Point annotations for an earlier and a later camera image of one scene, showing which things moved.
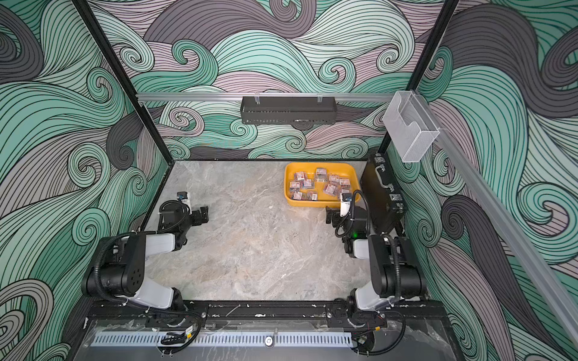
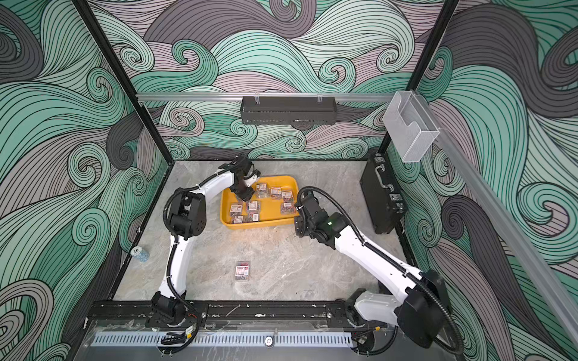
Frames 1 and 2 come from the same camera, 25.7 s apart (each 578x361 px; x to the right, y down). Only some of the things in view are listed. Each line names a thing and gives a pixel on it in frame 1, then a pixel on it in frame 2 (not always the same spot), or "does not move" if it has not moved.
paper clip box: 331,189 to 287,207
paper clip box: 345,183 to 287,197
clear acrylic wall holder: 410,127 does not move
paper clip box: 294,186 to 235,210
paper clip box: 308,183 to 253,208
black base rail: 268,315 does not move
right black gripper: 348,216 to 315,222
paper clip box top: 320,174 to 262,190
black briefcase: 381,198 does not move
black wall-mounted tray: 305,110 does not move
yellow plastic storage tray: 319,185 to 272,204
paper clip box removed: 296,195 to 242,271
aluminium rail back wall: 270,97 does not move
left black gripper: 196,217 to 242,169
